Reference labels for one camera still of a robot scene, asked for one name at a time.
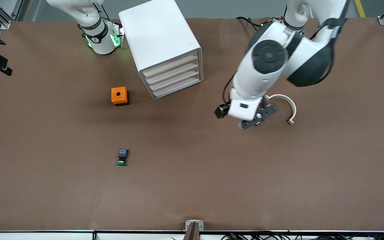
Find brown vertical post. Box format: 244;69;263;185
183;222;201;240

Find white half-ring clamp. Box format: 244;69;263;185
265;94;297;125

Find silver table edge bracket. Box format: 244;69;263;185
185;220;204;231

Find orange box with hole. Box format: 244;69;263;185
111;87;129;106

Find black table edge rail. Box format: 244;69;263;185
0;229;384;234

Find black left arm base cable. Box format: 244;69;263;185
235;16;262;32

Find green mushroom push button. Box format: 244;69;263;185
117;149;128;166

